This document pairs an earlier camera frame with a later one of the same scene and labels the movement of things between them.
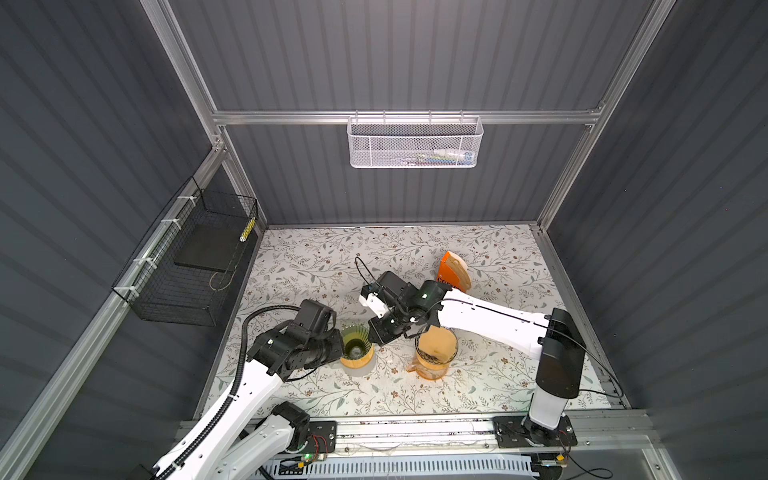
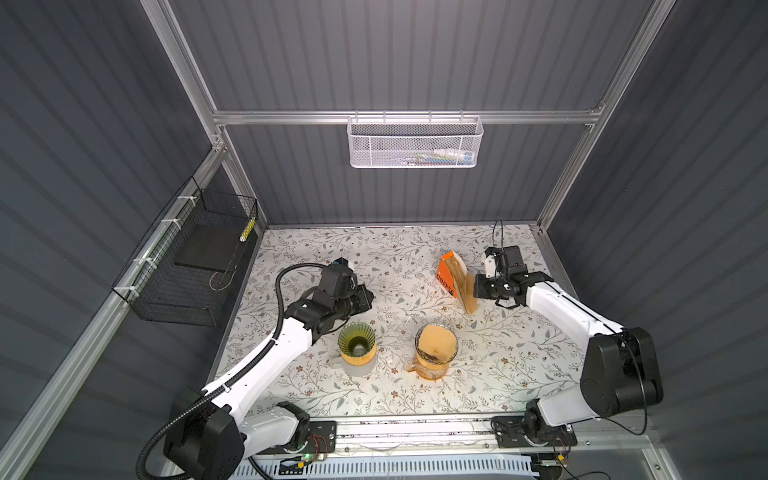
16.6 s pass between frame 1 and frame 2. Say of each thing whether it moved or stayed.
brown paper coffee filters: stayed
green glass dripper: stayed
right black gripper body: moved
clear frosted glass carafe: stayed
